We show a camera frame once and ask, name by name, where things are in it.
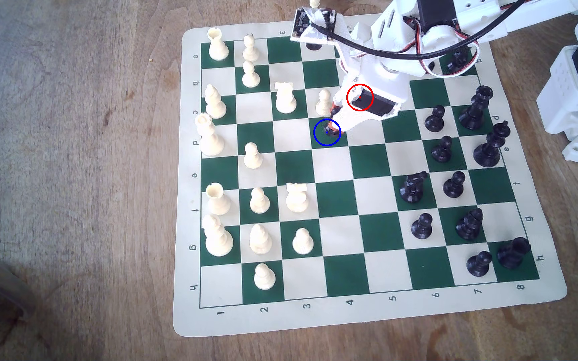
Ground black chess king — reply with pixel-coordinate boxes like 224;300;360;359
473;120;511;168

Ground black chess queen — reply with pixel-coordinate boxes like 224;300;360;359
459;85;494;130

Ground black chess bishop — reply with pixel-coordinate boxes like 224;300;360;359
456;208;484;241

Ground black chess rook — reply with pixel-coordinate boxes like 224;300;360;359
497;237;532;270

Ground white chess knight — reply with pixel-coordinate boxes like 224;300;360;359
286;183;310;213
274;82;298;114

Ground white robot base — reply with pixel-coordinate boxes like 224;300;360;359
536;0;578;137

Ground black camera cable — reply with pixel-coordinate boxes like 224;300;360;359
314;0;528;60

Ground white chess bishop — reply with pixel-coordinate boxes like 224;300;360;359
249;223;273;255
205;84;227;119

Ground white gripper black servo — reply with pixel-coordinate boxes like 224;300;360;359
330;52;410;136

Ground green and cream chess mat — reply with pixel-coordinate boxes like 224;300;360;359
173;12;568;338

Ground white chess king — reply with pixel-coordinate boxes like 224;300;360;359
202;214;234;257

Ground black chess knight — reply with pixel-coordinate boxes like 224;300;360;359
445;47;475;74
400;171;429;204

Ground red white black servo wires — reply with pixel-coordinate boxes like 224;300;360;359
403;17;480;78

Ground white chess rook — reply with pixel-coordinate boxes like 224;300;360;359
206;183;231;216
207;27;230;61

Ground arm camera board with mount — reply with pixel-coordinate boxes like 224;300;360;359
290;7;365;51

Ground white chess queen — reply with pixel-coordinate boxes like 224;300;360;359
195;113;225;156

